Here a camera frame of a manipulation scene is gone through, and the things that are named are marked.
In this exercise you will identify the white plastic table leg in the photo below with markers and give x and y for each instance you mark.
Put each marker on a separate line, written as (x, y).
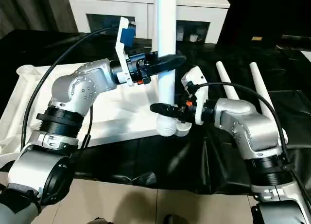
(224, 78)
(260, 83)
(165, 27)

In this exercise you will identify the white plastic table top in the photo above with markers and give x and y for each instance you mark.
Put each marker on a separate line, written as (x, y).
(116, 117)

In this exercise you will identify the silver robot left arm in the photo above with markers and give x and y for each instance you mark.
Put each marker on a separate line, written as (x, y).
(80, 85)

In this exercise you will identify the black work mat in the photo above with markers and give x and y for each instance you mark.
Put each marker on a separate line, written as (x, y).
(194, 165)

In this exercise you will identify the white glass-door cabinet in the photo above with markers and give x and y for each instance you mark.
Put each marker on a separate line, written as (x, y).
(194, 5)

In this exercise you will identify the small yellow object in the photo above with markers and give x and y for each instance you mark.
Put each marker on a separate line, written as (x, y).
(257, 38)

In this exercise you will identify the grey pleated curtain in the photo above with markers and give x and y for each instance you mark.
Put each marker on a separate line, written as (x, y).
(29, 10)

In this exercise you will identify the white flat panel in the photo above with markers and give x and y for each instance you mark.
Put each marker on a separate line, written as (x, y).
(306, 56)

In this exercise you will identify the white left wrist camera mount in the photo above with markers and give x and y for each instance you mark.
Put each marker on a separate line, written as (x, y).
(120, 51)

